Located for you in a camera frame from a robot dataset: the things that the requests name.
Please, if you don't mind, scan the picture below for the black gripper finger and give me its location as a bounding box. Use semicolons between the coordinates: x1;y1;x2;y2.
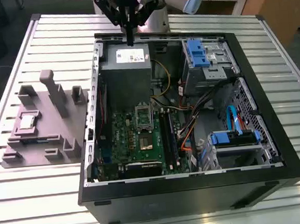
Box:
93;0;132;48
127;0;161;47

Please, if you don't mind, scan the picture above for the metal socket cover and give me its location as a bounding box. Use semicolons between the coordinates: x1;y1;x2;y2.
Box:
134;101;155;134

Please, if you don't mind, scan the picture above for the silver CPU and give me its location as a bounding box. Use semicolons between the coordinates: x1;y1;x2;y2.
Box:
19;111;41;131

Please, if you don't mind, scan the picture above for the CPU socket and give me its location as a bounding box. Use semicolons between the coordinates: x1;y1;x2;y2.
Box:
137;131;155;152

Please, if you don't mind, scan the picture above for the grey power supply unit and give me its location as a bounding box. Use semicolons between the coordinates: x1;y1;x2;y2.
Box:
96;40;155;109

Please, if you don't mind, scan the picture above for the silver metal disk bay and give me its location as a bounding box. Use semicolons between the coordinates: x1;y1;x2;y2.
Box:
180;34;242;97
206;127;277;171

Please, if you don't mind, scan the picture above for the green motherboard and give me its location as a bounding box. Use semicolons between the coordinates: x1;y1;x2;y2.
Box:
95;103;192;181

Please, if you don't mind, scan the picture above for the grey printed parts rack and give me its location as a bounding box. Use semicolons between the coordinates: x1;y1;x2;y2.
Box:
0;66;95;170

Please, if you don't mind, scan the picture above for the blue board connector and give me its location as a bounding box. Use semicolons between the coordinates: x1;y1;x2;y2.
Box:
103;149;112;165

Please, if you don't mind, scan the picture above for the hard disk in blue carrier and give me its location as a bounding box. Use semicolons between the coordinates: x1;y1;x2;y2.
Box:
210;128;262;149

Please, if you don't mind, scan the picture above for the brown wooden cabinet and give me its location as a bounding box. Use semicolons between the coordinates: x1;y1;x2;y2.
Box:
241;0;300;51

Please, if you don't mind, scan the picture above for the black green graphics card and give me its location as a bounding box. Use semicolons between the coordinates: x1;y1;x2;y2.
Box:
117;159;164;180

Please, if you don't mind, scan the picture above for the black PC case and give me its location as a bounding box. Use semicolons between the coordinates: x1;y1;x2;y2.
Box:
64;17;300;224

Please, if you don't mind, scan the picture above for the blue plastic drive bracket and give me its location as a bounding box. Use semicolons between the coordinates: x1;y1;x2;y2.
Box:
187;38;212;69

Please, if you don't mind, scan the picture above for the black wire bundle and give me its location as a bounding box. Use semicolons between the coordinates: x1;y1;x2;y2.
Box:
188;76;246;120

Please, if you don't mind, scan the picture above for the orange yellow wire bundle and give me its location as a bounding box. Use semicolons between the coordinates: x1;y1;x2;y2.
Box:
177;125;197;152

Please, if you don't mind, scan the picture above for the red wire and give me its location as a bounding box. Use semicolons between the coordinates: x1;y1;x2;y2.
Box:
233;111;248;135

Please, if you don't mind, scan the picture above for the blue flat wire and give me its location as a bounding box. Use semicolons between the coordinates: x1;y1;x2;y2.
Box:
196;148;210;171

